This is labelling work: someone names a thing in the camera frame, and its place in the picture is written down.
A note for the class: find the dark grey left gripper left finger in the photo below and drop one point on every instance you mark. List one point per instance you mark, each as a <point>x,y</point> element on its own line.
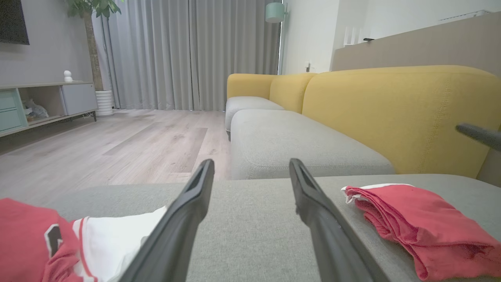
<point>176,239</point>

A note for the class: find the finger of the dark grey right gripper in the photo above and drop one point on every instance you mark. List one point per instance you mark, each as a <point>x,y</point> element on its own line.
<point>483,137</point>

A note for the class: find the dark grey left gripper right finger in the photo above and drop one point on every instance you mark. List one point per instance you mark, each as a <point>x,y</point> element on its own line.
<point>332,243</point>

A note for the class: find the red white basketball jersey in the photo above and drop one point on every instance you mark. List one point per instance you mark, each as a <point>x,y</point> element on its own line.
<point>23,243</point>

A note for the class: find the folded red garment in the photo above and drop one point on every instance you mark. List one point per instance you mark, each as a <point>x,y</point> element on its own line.
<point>430,223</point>

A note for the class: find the grey sofa back cushion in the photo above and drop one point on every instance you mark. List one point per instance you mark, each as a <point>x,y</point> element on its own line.
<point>490,170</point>

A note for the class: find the yellow sofa backrest cushion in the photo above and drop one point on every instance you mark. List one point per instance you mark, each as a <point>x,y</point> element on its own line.
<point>289,92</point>
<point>248,84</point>
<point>391,117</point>

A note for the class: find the beige half-height partition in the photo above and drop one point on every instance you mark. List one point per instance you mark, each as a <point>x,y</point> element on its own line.
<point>422,47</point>

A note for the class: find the white ribbed plant pot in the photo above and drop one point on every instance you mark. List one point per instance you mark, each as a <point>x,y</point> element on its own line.
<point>104,103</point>

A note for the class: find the grey wooden TV cabinet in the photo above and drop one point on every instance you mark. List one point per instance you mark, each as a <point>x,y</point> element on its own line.
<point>78,98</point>

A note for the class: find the grey pleated curtain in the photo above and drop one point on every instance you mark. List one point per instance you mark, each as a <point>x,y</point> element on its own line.
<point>176,55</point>

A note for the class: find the crumpled item inside cabinet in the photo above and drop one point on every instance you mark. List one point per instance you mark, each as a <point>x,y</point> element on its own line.
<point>35,110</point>

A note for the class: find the small white figurine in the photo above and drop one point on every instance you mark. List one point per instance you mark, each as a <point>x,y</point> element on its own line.
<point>68,76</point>

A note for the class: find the green potted tree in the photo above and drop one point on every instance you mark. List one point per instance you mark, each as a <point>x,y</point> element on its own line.
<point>93,47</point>

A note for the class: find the black wall television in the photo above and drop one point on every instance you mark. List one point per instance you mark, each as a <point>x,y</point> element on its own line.
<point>13,21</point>

